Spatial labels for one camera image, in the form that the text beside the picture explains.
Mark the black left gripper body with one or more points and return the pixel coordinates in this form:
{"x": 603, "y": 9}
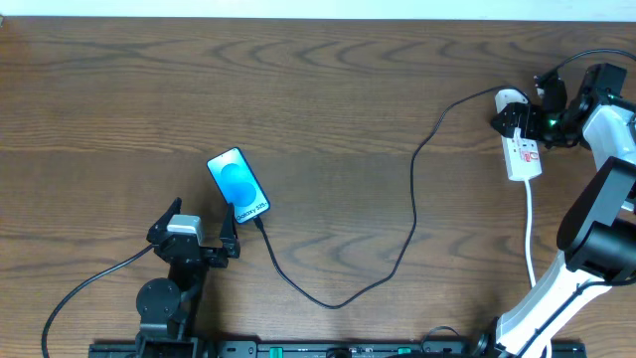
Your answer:
{"x": 188, "y": 249}

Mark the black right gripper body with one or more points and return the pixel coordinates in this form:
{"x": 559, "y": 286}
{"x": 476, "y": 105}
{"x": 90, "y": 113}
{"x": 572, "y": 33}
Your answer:
{"x": 526, "y": 119}

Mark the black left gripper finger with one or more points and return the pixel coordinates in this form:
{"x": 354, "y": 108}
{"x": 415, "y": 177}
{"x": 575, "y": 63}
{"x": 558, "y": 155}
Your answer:
{"x": 159, "y": 230}
{"x": 228, "y": 234}

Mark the white power strip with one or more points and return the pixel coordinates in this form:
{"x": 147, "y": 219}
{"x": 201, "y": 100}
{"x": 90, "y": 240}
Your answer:
{"x": 522, "y": 158}

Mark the blue Samsung Galaxy smartphone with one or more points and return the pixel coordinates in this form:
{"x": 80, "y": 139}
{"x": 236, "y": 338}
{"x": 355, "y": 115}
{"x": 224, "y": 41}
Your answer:
{"x": 238, "y": 185}

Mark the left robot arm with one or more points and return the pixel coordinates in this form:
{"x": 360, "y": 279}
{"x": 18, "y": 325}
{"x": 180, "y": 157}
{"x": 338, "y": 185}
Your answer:
{"x": 168, "y": 305}

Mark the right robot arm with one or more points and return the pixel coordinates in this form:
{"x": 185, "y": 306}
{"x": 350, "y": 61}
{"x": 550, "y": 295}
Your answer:
{"x": 595, "y": 248}

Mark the white USB charger plug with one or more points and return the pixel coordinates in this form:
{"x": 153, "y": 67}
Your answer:
{"x": 506, "y": 96}

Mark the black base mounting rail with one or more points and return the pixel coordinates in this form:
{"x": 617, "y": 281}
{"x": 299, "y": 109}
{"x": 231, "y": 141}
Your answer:
{"x": 251, "y": 349}

